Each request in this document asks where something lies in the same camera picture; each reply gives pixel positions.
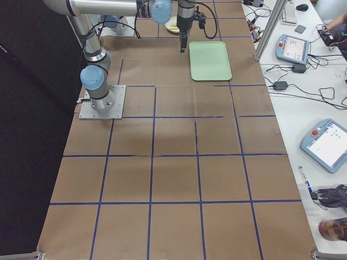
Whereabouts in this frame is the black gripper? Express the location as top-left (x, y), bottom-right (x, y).
top-left (177, 0), bottom-right (196, 53)

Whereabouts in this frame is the white round plate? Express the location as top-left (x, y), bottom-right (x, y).
top-left (165, 16), bottom-right (179, 34)

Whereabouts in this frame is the light green tray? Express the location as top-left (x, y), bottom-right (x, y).
top-left (189, 41), bottom-right (232, 81)

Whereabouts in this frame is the far teach pendant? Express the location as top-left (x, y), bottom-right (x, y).
top-left (275, 34), bottom-right (310, 65)

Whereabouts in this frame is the teach pendant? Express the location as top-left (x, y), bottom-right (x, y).
top-left (300, 119), bottom-right (346, 174)
top-left (275, 34), bottom-right (310, 65)

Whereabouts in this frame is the black power adapter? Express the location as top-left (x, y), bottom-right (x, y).
top-left (273, 81), bottom-right (288, 91)
top-left (291, 64), bottom-right (307, 74)

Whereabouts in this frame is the white keyboard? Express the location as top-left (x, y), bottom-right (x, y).
top-left (281, 0), bottom-right (297, 26)

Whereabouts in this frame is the black computer mouse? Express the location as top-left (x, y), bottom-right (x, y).
top-left (296, 4), bottom-right (309, 12)

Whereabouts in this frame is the brown paper table cover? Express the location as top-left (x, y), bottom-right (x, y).
top-left (37, 1), bottom-right (315, 259)

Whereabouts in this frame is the near teach pendant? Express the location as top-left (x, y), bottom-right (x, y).
top-left (300, 119), bottom-right (346, 174)

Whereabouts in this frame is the folded dark umbrella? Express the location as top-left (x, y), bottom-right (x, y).
top-left (310, 184), bottom-right (346, 208)

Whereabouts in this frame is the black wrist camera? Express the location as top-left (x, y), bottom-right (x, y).
top-left (196, 12), bottom-right (206, 30)

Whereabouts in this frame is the black braided cable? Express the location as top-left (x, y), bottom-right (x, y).
top-left (194, 2), bottom-right (219, 40)

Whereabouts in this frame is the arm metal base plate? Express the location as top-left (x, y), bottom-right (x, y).
top-left (79, 85), bottom-right (126, 120)
top-left (98, 15), bottom-right (134, 37)

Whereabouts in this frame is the aluminium frame post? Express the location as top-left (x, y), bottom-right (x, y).
top-left (253, 0), bottom-right (287, 62)

